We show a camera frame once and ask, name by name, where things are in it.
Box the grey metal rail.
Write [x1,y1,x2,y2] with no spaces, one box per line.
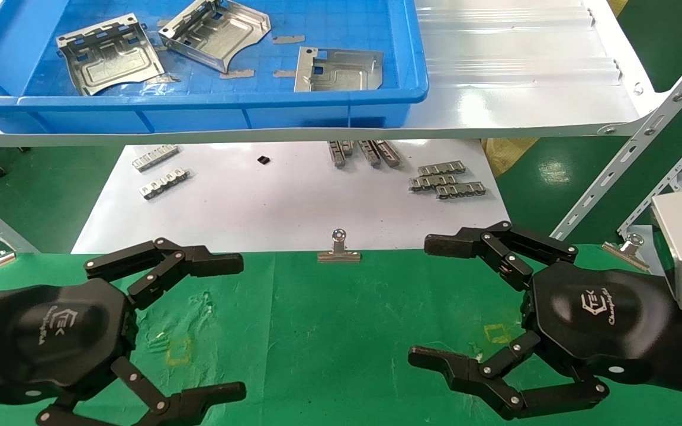
[0,188,40,254]

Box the stamped sheet metal bracket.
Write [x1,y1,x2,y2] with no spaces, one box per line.
[56,13,166,96]
[157,0,272,74]

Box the flat sheet metal bracket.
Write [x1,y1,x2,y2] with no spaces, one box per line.
[294,46,384,93]

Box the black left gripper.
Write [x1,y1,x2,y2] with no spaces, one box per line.
[0,238,247,426]

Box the yellow woven bag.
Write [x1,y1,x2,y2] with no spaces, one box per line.
[481,138,539,179]

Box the blue plastic bin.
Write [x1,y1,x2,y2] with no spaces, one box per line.
[0,0,429,134]

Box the white slotted angle rail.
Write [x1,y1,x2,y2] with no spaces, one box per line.
[616,115,682,237]
[551,33,682,241]

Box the green table cloth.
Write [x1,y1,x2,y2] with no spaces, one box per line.
[0,244,682,426]

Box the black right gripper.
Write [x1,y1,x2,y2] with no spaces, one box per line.
[407,221,674,421]

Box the white shelf board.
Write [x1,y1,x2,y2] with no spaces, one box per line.
[0,0,671,148]

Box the white floor board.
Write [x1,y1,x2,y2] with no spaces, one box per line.
[72,140,513,255]

